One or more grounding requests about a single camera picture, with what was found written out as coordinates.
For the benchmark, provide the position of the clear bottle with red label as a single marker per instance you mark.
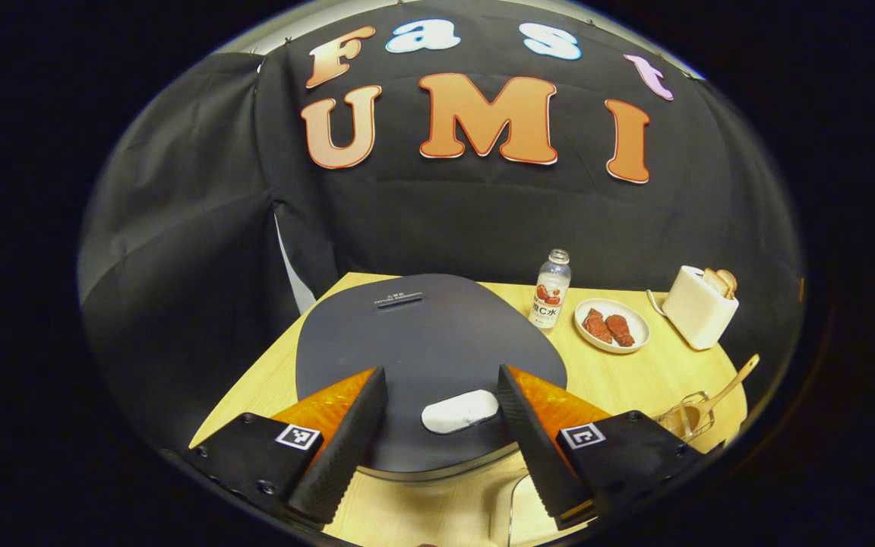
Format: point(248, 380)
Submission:
point(550, 300)

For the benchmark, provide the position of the white toaster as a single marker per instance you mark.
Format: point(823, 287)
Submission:
point(696, 315)

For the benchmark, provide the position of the red meat piece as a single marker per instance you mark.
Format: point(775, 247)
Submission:
point(620, 331)
point(597, 327)

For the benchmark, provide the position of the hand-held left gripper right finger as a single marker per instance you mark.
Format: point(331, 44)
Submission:
point(540, 452)

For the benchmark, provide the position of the toasted bread slice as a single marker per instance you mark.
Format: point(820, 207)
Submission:
point(731, 282)
point(715, 281)

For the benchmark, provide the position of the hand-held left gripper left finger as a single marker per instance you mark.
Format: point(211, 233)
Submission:
point(342, 448)

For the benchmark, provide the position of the white round plate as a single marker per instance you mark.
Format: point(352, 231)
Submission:
point(639, 323)

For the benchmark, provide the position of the dark grey rice cooker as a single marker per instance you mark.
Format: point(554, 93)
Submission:
point(430, 342)

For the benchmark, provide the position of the wooden spoon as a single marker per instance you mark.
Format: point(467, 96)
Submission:
point(726, 391)

